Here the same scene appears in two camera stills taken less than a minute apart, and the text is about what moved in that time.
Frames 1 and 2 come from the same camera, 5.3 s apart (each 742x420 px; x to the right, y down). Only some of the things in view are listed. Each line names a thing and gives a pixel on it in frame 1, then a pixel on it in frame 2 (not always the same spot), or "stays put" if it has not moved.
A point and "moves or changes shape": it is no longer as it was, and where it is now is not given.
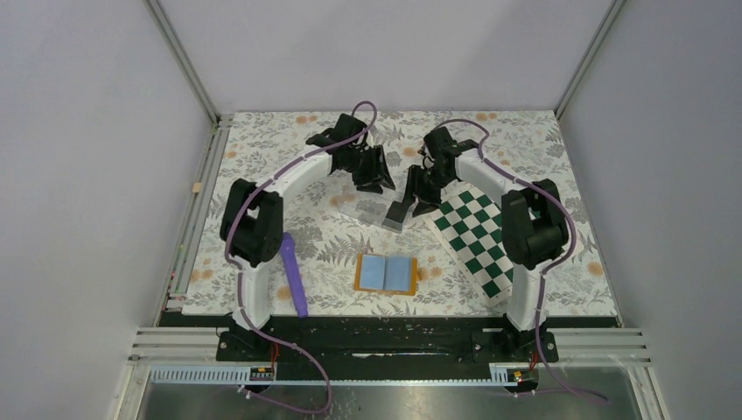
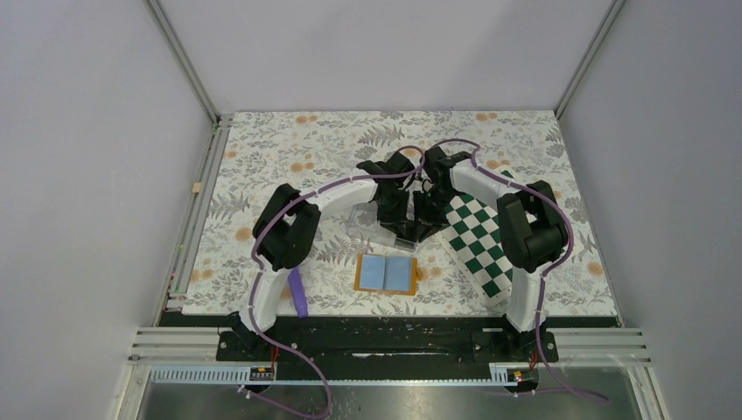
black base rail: (388, 349) stays put
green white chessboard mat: (467, 226) stays put
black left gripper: (377, 174) -> (395, 222)
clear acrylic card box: (367, 206) moves or changes shape
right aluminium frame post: (588, 57) stays put
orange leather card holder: (387, 274) stays put
